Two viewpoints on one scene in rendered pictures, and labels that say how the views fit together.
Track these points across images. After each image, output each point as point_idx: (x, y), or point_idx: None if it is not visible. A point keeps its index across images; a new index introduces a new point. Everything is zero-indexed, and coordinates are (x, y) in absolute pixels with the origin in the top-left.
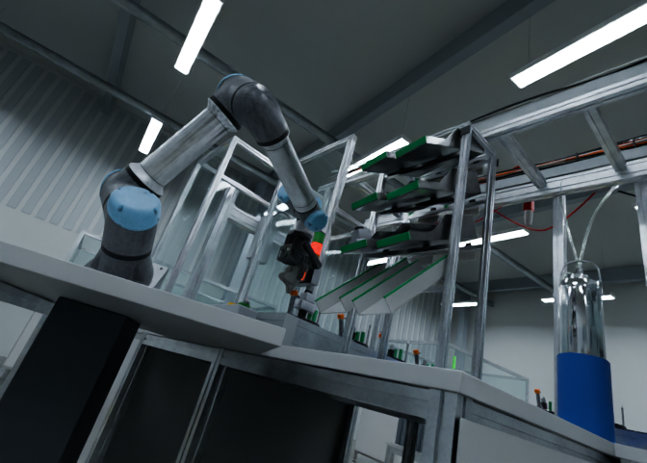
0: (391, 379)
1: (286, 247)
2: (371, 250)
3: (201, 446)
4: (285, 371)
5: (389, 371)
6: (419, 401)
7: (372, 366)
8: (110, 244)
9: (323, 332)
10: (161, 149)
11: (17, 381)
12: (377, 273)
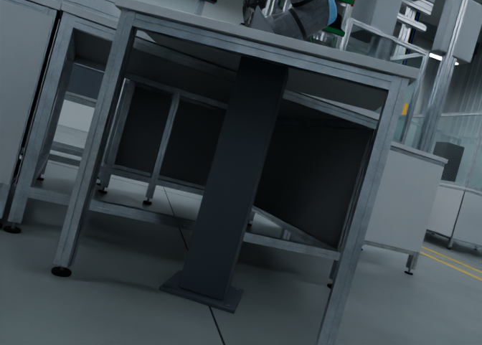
0: (369, 116)
1: None
2: None
3: None
4: (308, 102)
5: (369, 113)
6: (372, 123)
7: (361, 110)
8: (311, 32)
9: None
10: None
11: (273, 118)
12: (310, 41)
